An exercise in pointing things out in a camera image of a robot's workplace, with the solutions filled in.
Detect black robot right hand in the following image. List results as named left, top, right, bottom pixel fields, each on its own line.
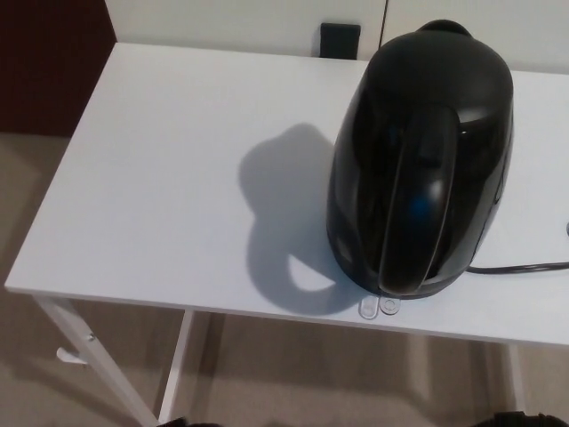
left=492, top=412, right=569, bottom=427

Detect black kettle base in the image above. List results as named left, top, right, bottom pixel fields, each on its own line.
left=341, top=266, right=469, bottom=301

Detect clear round-marked kettle button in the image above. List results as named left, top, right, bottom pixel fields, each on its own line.
left=378, top=294, right=402, bottom=316

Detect clear oblong kettle button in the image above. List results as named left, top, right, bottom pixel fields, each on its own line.
left=357, top=294, right=380, bottom=319

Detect white table hook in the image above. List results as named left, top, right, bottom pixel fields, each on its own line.
left=55, top=347, right=88, bottom=368

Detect black electric kettle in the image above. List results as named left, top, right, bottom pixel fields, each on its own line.
left=325, top=19, right=516, bottom=299

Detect dark red door panel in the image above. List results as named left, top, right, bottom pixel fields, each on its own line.
left=0, top=0, right=117, bottom=135

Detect white cabinet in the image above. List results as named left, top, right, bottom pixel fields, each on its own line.
left=110, top=0, right=569, bottom=75

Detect black kettle power cable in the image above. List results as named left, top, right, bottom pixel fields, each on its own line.
left=467, top=220, right=569, bottom=276

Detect black cabinet handle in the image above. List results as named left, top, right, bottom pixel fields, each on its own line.
left=319, top=22, right=362, bottom=60

